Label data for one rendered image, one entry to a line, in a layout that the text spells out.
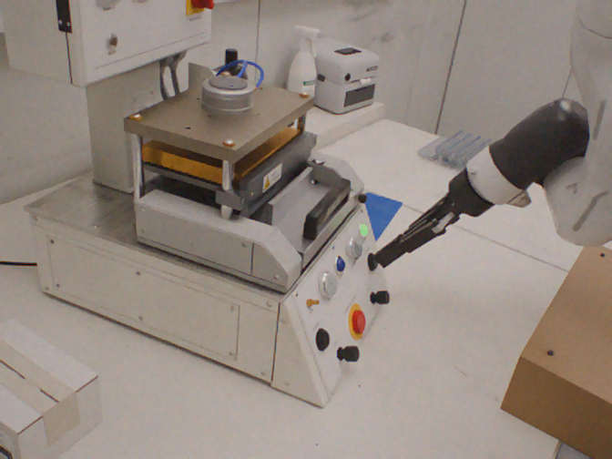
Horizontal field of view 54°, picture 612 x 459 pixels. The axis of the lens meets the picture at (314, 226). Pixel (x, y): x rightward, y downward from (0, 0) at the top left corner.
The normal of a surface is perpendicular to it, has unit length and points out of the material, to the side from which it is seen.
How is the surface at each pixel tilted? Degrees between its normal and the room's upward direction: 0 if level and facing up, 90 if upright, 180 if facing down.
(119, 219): 0
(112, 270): 90
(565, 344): 4
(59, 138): 90
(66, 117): 90
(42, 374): 1
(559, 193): 69
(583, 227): 94
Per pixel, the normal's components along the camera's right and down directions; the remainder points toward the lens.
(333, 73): -0.65, 0.29
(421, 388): 0.11, -0.85
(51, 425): 0.85, 0.33
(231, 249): -0.39, 0.44
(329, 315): 0.87, -0.10
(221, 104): -0.06, 0.51
